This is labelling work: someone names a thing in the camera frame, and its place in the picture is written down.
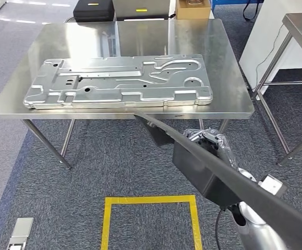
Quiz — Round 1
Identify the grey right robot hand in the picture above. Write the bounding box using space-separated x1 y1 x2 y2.
183 128 239 170

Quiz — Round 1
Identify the black plastic panel part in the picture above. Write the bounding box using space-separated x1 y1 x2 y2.
134 109 302 250

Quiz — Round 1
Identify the white cabinet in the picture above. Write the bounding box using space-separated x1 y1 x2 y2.
239 0 302 96

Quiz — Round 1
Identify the brown cardboard box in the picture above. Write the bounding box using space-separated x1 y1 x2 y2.
174 0 212 21

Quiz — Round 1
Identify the blue storage rack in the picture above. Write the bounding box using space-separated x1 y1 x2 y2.
211 0 266 10

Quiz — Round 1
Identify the stamped metal plate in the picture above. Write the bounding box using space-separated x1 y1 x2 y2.
23 54 214 111

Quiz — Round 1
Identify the grey laptop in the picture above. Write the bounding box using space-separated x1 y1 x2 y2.
112 0 171 21

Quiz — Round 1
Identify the black zip case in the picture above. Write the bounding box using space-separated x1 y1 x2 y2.
73 0 116 23

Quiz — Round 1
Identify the silver floor outlet box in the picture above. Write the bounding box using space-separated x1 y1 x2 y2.
6 217 34 250

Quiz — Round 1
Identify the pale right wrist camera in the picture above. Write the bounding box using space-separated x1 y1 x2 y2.
257 173 288 198

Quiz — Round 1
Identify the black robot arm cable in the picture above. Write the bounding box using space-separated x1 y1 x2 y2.
214 208 225 250

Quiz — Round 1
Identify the thin black cable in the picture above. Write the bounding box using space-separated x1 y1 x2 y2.
254 23 285 91

